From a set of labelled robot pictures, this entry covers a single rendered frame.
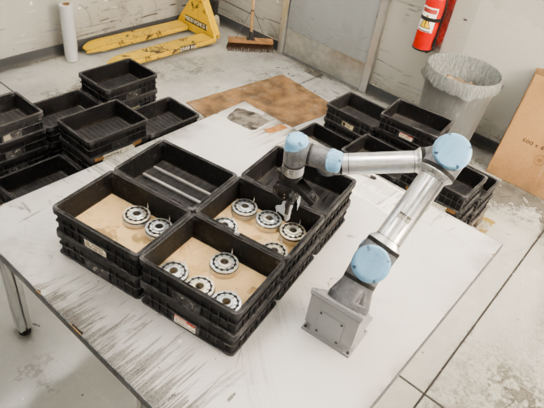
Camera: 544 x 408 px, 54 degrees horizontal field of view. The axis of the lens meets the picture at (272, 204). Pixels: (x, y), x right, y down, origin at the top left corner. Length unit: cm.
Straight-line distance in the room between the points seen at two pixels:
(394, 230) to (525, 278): 206
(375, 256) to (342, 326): 30
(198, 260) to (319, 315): 47
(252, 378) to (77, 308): 65
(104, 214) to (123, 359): 58
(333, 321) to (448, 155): 65
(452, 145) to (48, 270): 146
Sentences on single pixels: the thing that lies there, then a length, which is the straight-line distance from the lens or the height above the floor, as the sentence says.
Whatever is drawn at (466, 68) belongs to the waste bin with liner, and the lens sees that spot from 457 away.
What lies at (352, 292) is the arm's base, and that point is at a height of 92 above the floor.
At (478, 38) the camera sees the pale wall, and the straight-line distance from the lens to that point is 460.
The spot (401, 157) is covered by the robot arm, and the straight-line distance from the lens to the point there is 186.
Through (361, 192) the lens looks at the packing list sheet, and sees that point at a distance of 261.
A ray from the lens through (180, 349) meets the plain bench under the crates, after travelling 186.
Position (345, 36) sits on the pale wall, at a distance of 514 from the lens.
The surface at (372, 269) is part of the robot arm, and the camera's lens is 167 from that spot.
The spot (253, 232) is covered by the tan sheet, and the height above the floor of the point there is 83.
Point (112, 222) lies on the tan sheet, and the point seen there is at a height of 83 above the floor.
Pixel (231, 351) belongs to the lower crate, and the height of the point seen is 73.
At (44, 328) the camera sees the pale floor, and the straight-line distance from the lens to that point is 287.
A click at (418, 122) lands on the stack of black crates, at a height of 50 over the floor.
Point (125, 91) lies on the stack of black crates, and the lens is 354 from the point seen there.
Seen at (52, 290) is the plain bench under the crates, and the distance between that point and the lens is 207.
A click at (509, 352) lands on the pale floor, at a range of 320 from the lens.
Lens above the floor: 222
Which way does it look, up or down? 39 degrees down
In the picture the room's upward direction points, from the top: 9 degrees clockwise
